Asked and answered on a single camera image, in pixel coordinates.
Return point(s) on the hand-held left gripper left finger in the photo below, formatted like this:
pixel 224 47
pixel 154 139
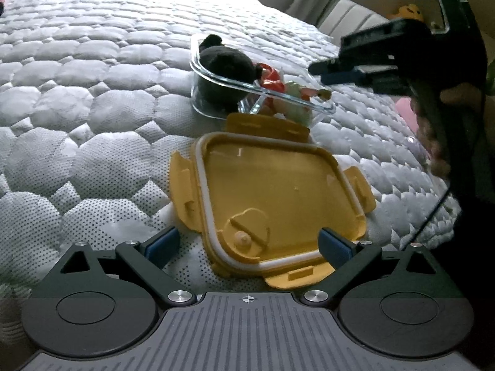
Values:
pixel 164 244

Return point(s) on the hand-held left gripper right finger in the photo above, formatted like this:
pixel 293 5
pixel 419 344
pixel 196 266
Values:
pixel 333 248

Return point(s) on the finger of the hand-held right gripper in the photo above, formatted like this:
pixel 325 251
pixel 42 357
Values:
pixel 346 77
pixel 328 66

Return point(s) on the yellow container lid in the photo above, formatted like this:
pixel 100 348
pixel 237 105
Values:
pixel 278 197

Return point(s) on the clear glass container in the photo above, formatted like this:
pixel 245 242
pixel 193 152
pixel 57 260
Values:
pixel 216 96

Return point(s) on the person's right hand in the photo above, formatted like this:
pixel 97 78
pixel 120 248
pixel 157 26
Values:
pixel 427 135

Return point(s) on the yellow plush toy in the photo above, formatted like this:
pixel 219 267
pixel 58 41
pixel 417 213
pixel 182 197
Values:
pixel 409 11

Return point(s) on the pale green toy figure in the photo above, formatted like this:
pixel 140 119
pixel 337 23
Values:
pixel 297 102

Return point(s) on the beige padded headboard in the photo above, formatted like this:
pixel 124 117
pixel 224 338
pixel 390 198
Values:
pixel 348 21

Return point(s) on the red toy figure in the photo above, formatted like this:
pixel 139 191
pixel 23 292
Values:
pixel 270 77

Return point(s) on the pink cloth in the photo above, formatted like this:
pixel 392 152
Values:
pixel 405 114

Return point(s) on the black plush toy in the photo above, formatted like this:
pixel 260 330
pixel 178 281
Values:
pixel 222 67

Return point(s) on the white quilted mattress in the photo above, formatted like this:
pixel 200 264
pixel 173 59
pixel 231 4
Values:
pixel 96 123

